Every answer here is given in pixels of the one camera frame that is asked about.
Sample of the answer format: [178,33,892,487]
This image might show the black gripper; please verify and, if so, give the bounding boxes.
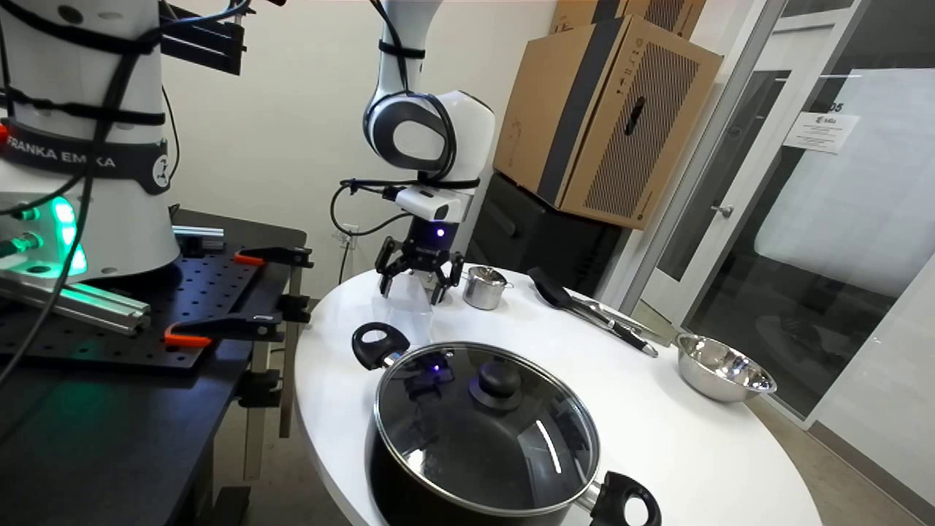
[374,215,467,307]

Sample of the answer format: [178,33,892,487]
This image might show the glass pot lid black knob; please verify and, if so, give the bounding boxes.
[372,339,605,518]

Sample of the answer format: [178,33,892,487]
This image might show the steel mixing bowl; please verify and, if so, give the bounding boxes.
[676,331,781,405]

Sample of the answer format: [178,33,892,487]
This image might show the steel canister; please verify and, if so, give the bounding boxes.
[459,259,511,313]

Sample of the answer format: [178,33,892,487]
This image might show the black drawer cabinet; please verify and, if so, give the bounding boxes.
[463,168,629,297]

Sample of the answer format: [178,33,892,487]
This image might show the black spatula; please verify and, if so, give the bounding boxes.
[529,269,660,358]

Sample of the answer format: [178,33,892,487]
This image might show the black and silver tongs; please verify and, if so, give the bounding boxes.
[568,288,676,344]

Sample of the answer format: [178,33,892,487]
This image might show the black cooking pot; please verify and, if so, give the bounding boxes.
[348,319,667,526]

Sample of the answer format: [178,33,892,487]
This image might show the large cardboard box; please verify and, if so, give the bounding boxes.
[491,12,729,234]

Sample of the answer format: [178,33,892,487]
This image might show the white door with glass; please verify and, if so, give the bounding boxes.
[641,33,830,331]

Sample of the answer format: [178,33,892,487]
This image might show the small cardboard box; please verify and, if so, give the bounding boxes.
[551,0,711,40]

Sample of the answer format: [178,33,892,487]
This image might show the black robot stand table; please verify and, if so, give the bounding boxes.
[0,205,317,526]

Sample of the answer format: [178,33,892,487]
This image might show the white paper sign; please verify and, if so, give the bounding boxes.
[784,109,863,157]

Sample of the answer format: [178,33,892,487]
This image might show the wrist mounted camera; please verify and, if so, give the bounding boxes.
[393,183,457,224]

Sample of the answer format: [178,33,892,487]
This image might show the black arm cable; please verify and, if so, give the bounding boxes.
[327,174,412,243]

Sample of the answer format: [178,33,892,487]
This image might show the black clamp orange handle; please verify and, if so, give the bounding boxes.
[162,288,317,356]
[232,243,318,272]

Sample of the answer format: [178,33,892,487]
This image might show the aluminium frame post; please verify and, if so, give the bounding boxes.
[593,0,795,315]

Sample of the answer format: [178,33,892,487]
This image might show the aluminium rail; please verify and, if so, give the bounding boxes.
[0,272,156,337]

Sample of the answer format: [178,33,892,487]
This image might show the black base cable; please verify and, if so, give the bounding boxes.
[0,168,98,385]

